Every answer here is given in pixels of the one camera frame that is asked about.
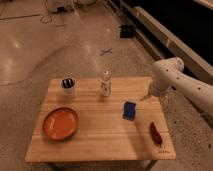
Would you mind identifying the wooden table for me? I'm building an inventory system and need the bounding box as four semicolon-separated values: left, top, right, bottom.
25;77;176;163

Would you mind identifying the metal rail along wall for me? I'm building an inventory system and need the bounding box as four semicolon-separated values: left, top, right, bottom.
105;0;213;118

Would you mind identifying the dark red chili pepper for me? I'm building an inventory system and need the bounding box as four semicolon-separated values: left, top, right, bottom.
149;122;163;145

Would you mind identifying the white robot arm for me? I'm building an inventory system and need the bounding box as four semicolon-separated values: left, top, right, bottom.
142;57;213;117

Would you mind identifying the orange plate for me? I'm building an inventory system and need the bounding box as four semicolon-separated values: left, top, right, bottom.
42;107;79;141

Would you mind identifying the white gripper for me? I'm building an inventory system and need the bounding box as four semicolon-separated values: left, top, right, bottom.
140;82;167;101

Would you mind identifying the clear plastic bottle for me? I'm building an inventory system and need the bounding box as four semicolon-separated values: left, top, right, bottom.
101;70;111;97

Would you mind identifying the black box on floor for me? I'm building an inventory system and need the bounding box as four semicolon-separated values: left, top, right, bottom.
120;25;135;38

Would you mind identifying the blue sponge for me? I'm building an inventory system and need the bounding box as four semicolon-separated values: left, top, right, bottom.
123;101;136;120

